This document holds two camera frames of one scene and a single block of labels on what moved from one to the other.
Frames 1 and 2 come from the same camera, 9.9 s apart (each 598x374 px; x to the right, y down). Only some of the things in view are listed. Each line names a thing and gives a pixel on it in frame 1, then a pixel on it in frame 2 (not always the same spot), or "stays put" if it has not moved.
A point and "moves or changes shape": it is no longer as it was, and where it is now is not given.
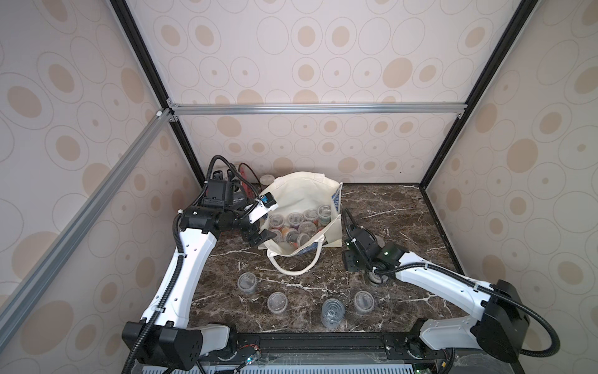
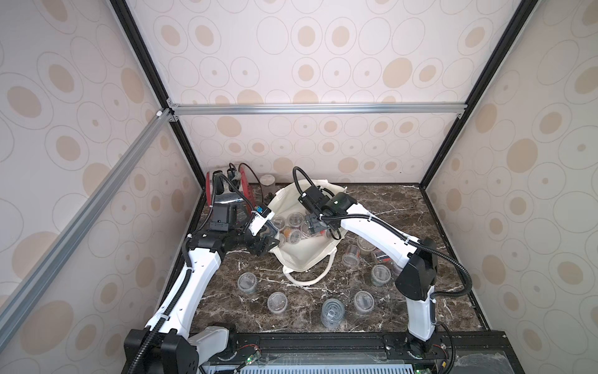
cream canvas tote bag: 307,218 moves or changes shape
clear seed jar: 277,302 stays put
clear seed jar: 364,301 stays put
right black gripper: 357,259 -> 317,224
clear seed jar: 332,312 stays put
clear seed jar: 247,283 stays put
